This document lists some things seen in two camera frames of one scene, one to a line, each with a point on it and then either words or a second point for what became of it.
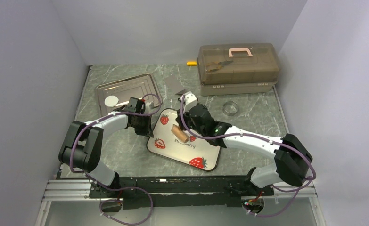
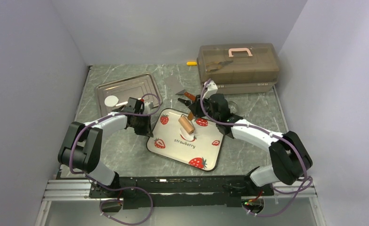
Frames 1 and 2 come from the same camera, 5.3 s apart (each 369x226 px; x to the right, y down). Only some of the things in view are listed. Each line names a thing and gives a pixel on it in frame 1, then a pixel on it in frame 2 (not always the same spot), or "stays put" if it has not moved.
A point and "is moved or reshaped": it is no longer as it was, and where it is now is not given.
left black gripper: [146, 131] stays put
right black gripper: [179, 120] -> [195, 108]
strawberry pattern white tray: [198, 152] stays put
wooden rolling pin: [179, 133] is moved or reshaped
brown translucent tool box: [232, 69] stays put
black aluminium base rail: [194, 191] stays put
